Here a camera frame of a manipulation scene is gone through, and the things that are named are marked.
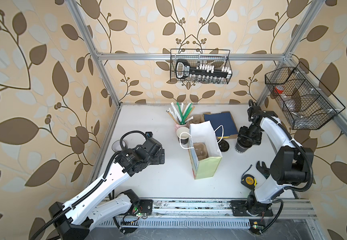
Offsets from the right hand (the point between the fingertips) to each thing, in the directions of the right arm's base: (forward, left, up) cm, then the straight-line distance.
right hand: (245, 141), depth 86 cm
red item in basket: (+25, -22, +18) cm, 38 cm away
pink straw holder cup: (+14, +40, -2) cm, 42 cm away
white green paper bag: (+1, +25, +9) cm, 27 cm away
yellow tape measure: (-19, +1, -9) cm, 21 cm away
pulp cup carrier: (+1, +25, -10) cm, 27 cm away
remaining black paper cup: (-6, +37, +19) cm, 43 cm away
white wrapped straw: (+21, +40, +3) cm, 45 cm away
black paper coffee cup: (-2, +3, 0) cm, 3 cm away
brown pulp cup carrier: (+24, +25, -7) cm, 35 cm away
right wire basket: (+6, -25, +23) cm, 35 cm away
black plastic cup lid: (+4, +9, -11) cm, 15 cm away
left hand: (-9, +50, +7) cm, 52 cm away
